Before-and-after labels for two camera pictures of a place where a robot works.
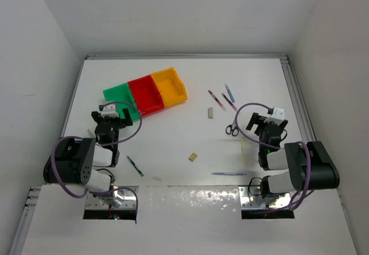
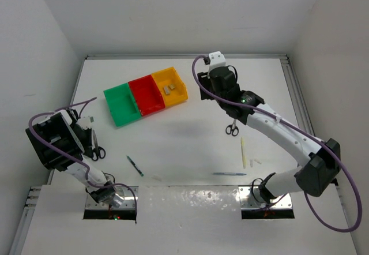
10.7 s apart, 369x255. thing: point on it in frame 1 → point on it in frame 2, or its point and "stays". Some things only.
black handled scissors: (233, 128) stays
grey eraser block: (210, 113) → (166, 90)
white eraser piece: (157, 177) stays
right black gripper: (258, 120) → (204, 79)
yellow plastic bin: (171, 88) stays
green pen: (137, 169) stays
